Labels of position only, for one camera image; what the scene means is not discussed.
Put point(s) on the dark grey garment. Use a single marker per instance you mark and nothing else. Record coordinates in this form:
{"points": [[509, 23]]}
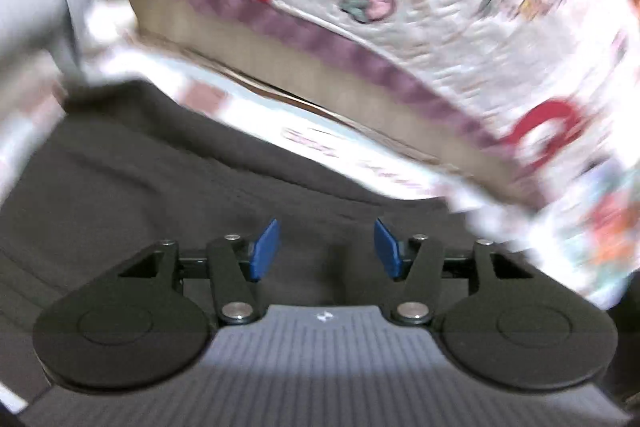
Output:
{"points": [[130, 187]]}

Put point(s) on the colourful printed cloth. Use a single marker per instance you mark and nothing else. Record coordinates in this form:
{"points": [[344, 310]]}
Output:
{"points": [[600, 232]]}

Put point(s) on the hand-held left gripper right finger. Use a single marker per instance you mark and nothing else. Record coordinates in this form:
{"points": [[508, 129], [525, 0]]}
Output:
{"points": [[390, 252]]}

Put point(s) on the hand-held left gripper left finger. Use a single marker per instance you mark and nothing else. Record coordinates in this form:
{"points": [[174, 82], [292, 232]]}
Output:
{"points": [[264, 252]]}

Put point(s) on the grey blurred object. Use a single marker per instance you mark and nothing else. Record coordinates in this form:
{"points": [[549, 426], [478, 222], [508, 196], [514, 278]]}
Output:
{"points": [[35, 22]]}

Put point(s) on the beige bed board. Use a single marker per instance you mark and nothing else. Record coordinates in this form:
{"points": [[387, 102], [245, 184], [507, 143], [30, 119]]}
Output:
{"points": [[250, 49]]}

